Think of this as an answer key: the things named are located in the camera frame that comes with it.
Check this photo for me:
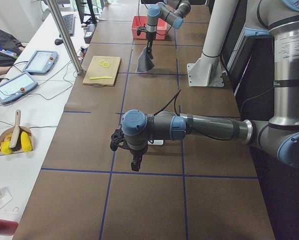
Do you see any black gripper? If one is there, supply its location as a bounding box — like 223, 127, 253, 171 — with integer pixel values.
146, 39, 153, 49
130, 147, 147, 172

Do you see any grey and pink cloth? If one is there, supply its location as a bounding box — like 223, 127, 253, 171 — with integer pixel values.
136, 47, 155, 73

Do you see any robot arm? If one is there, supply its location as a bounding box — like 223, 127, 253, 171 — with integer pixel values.
110, 0, 299, 172
145, 0, 191, 53

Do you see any pink plastic bin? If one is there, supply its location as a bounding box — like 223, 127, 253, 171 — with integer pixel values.
131, 15, 167, 40

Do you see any white rectangular tray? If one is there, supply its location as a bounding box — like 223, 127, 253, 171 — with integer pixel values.
148, 140, 164, 146

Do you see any lemon slice front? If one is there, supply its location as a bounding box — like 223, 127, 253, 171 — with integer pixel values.
100, 62, 110, 68

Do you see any bamboo cutting board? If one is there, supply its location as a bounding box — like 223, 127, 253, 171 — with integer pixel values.
83, 55, 121, 87

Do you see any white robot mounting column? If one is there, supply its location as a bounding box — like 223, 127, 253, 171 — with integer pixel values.
187, 0, 238, 87

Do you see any yellow plastic knife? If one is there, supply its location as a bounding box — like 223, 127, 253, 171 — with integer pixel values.
89, 76, 113, 80

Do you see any black keyboard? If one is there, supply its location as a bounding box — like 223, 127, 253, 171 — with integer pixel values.
62, 14, 75, 36

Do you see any black computer mouse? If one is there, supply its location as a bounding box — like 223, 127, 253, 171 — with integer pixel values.
54, 38, 63, 46

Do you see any teach pendant far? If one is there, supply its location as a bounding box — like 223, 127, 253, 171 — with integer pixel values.
23, 50, 58, 75

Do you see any teach pendant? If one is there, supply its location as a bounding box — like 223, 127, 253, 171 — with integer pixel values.
0, 72, 38, 103
23, 50, 58, 75

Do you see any yellow toy corn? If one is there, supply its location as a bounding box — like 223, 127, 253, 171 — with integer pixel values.
21, 131, 33, 152

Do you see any wooden dustpan with corn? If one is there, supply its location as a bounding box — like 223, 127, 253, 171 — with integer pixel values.
0, 126, 34, 156

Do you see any wooden brush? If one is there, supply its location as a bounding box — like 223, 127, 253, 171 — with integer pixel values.
9, 109, 21, 152

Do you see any teach pendant near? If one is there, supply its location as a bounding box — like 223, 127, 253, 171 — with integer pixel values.
0, 72, 38, 103

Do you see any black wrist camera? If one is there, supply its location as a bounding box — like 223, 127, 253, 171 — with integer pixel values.
136, 26, 146, 36

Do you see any black braided cable left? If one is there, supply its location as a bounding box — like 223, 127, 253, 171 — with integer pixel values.
156, 89, 182, 118

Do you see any aluminium frame post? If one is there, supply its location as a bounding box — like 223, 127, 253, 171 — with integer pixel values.
47, 0, 83, 75

